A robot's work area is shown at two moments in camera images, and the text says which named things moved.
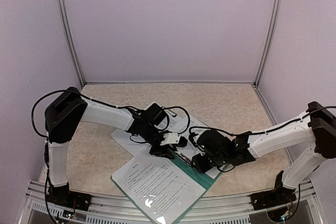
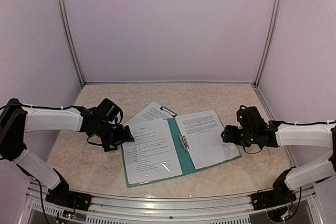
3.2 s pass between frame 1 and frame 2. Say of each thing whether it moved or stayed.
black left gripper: moved
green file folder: moved
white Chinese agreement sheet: moved
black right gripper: moved
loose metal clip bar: stayed
